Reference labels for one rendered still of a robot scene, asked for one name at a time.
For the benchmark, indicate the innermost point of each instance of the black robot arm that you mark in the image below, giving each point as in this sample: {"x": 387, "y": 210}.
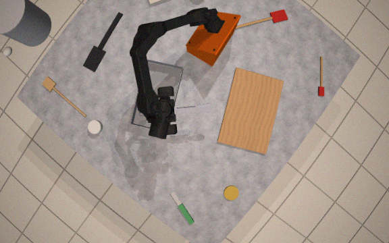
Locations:
{"x": 156, "y": 110}

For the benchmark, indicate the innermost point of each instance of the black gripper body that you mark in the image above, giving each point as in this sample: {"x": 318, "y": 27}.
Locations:
{"x": 169, "y": 91}

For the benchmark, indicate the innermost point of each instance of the white short cylinder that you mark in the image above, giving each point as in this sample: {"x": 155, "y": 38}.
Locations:
{"x": 95, "y": 126}

